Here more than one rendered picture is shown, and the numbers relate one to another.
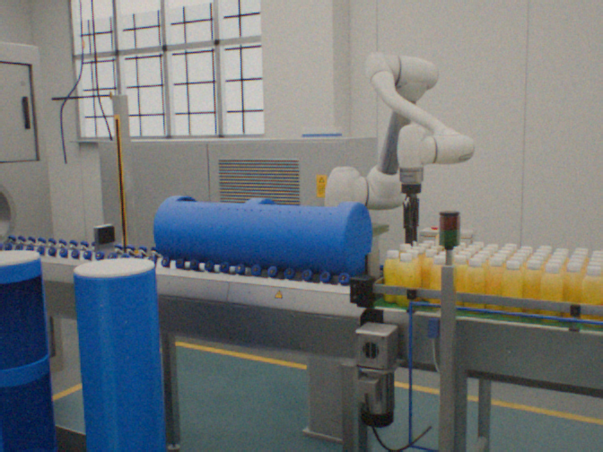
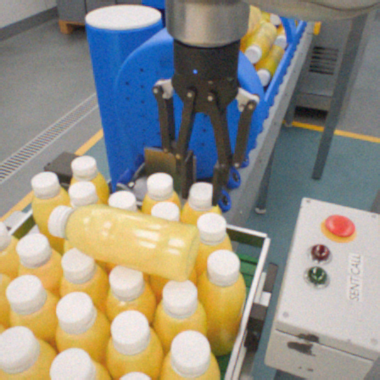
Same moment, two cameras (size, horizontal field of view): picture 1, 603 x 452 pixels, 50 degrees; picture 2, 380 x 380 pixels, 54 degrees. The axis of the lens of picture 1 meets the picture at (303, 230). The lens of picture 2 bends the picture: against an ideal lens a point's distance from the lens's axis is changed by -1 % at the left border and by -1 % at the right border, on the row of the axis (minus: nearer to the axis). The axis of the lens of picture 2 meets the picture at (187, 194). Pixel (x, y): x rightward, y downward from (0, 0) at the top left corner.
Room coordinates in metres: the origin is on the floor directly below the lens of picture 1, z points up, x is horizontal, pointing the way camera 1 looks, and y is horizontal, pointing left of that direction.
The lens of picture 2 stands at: (2.35, -0.83, 1.44)
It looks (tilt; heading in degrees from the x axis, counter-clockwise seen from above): 41 degrees down; 83
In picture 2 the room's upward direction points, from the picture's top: straight up
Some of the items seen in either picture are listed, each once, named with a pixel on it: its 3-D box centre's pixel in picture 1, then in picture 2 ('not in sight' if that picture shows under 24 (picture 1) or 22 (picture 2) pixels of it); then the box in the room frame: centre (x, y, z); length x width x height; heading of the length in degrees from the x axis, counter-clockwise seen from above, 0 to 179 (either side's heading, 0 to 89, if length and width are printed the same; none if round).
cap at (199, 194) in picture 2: not in sight; (202, 195); (2.43, -0.41, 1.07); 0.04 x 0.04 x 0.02
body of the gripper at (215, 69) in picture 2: (411, 195); (205, 75); (2.43, -0.41, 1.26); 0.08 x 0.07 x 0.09; 153
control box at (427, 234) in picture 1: (447, 242); (325, 284); (2.56, -0.57, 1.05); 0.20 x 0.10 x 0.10; 63
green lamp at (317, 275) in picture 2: not in sight; (317, 275); (2.52, -0.60, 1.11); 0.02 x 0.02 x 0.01
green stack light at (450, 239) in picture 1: (449, 237); not in sight; (1.90, -0.43, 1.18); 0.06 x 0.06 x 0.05
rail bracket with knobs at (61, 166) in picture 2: (362, 291); (74, 184); (2.20, -0.20, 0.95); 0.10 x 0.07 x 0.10; 153
